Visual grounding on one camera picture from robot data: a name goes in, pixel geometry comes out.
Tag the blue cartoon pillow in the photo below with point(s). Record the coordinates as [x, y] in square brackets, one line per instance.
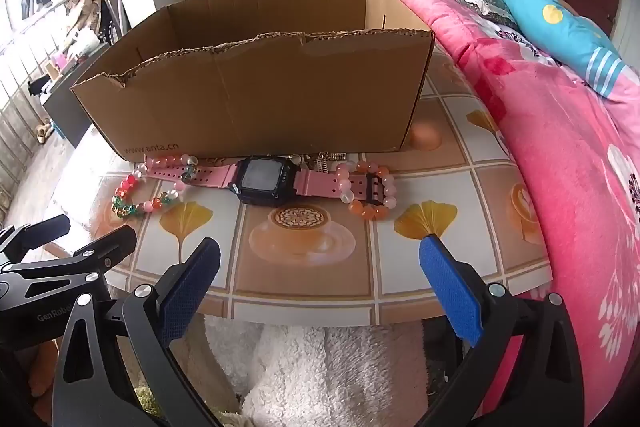
[550, 14]

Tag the brown cardboard box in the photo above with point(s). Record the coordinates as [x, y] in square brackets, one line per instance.
[250, 107]

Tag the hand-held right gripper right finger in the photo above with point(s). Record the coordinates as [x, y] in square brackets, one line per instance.
[450, 292]

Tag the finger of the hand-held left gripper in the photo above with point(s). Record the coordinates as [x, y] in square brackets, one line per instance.
[35, 234]
[110, 244]

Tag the grey cabinet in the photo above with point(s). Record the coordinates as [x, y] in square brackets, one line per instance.
[65, 112]

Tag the pile of clothes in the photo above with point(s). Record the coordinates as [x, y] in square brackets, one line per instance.
[85, 2]

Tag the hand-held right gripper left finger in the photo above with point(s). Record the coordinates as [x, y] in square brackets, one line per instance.
[190, 292]

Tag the pink floral blanket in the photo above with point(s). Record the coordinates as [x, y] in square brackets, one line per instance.
[550, 147]

